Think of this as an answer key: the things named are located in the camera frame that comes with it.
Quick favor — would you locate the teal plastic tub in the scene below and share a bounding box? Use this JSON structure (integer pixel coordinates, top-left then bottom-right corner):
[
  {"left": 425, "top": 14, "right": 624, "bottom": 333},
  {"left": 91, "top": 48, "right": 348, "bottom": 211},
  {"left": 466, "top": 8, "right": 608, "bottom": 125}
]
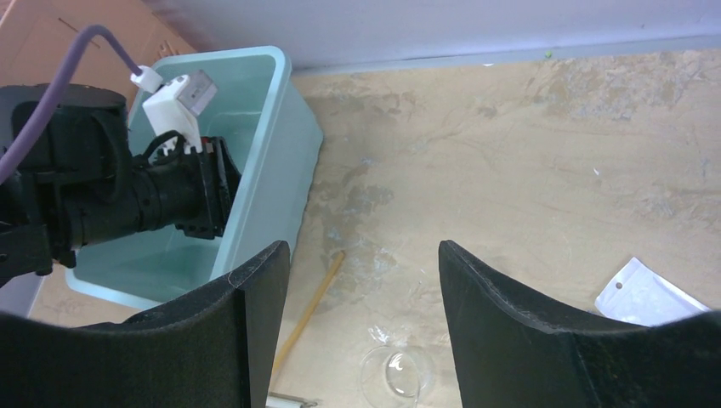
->
[{"left": 65, "top": 46, "right": 323, "bottom": 309}]

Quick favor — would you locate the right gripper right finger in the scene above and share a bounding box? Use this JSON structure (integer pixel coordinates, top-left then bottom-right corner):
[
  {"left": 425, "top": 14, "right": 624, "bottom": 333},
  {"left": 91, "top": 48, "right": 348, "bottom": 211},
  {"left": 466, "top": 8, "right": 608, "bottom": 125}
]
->
[{"left": 438, "top": 241, "right": 720, "bottom": 407}]

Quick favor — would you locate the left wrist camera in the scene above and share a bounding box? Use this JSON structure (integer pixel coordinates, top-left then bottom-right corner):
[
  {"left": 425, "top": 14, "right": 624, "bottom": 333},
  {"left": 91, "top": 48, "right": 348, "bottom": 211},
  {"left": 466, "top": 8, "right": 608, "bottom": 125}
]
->
[{"left": 130, "top": 65, "right": 218, "bottom": 154}]

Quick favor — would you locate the amber rubber tubing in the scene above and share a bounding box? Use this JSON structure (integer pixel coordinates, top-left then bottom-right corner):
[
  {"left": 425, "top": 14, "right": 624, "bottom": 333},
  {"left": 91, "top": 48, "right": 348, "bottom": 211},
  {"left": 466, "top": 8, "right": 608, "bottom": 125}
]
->
[{"left": 271, "top": 251, "right": 346, "bottom": 377}]

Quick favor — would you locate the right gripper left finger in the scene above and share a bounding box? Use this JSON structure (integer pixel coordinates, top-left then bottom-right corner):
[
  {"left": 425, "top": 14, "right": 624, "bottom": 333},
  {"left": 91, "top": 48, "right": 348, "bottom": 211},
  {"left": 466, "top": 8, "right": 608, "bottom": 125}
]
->
[{"left": 1, "top": 241, "right": 290, "bottom": 407}]

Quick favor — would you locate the white paper tag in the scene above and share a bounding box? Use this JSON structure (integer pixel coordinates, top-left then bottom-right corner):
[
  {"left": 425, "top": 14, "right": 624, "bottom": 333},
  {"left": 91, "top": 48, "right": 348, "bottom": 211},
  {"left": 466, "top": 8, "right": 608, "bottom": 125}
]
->
[{"left": 594, "top": 258, "right": 710, "bottom": 326}]

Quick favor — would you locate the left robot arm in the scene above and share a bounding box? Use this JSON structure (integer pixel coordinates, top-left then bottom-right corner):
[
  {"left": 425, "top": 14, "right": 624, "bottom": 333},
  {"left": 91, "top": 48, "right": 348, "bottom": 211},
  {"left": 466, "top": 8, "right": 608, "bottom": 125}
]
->
[{"left": 1, "top": 84, "right": 241, "bottom": 283}]

